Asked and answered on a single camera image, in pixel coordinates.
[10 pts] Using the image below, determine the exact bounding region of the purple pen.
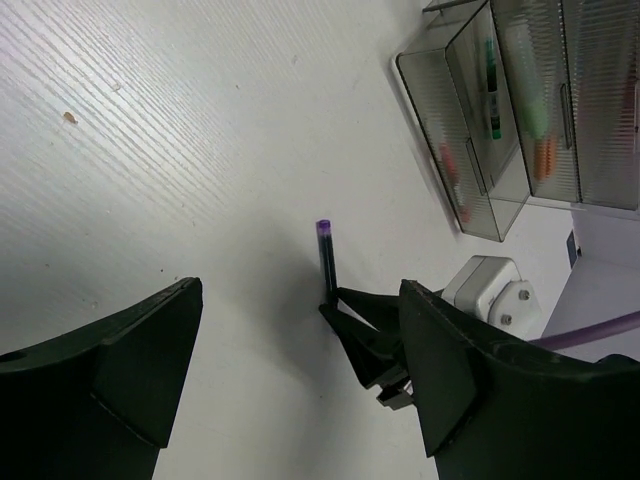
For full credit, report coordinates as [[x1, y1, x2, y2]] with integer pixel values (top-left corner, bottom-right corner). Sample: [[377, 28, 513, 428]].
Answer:
[[316, 219, 338, 306]]

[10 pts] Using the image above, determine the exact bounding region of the orange capped marker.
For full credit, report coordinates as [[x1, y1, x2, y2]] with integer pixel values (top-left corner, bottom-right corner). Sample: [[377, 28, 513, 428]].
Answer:
[[534, 135, 557, 181]]

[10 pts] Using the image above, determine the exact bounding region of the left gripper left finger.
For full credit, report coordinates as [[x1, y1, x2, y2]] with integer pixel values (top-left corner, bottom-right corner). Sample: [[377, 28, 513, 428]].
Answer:
[[1, 277, 203, 479]]

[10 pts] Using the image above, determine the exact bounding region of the red pen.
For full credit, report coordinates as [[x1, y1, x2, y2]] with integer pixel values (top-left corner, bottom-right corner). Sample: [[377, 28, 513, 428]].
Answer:
[[439, 143, 471, 224]]

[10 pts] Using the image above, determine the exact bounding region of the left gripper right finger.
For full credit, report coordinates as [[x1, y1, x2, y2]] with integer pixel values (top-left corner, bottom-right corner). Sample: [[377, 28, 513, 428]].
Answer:
[[399, 280, 639, 479]]

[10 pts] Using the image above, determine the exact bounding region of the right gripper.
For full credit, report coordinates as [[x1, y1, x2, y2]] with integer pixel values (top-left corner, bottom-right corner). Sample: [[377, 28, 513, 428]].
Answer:
[[319, 287, 414, 411]]

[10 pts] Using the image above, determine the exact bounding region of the green pen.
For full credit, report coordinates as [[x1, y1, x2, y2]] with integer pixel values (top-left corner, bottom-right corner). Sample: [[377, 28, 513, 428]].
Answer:
[[485, 37, 502, 140]]

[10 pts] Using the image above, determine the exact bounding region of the green highlighter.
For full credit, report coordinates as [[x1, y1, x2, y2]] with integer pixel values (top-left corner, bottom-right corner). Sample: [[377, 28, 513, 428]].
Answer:
[[507, 23, 549, 140]]

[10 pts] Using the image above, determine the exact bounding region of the clear drawer organizer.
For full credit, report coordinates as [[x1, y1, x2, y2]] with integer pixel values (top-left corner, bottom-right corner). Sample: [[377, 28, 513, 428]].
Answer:
[[393, 1, 639, 242]]

